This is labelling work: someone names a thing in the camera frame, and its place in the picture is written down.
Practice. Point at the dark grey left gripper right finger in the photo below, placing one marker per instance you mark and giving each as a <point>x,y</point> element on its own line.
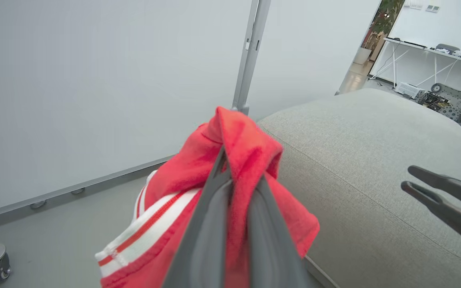
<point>270,256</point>

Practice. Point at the small round partition levelling foot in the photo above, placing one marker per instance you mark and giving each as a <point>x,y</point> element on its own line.
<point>77,191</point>
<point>38,204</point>

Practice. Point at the white keyboard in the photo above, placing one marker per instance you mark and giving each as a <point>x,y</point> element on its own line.
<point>408,90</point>

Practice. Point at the grey fabric sofa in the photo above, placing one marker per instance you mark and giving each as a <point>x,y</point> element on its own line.
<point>366,160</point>

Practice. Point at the white desk with slanted legs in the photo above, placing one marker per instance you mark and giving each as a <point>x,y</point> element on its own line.
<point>410,44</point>

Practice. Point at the red garment with white stripes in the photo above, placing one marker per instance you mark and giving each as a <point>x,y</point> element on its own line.
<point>246,152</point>

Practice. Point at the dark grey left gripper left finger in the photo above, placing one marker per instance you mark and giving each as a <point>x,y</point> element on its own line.
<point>202,256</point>

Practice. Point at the grey chair backrest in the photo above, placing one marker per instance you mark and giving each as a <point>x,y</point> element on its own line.
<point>447,48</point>

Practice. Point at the grey partition base rail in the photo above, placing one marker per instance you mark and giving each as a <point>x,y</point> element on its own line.
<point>74,187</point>

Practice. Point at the white plant pot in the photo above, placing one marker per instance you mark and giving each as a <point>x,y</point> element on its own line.
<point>361,56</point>

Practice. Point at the perforated metal robot chassis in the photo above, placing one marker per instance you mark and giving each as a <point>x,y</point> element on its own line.
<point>450,104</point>

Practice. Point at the grey metal partition post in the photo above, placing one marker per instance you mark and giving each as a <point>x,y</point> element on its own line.
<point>250,52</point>

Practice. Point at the green leafy plant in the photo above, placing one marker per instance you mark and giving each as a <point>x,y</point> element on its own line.
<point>388,16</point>

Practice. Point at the white wall switch panels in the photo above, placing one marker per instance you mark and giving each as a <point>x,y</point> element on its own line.
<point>422,5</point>

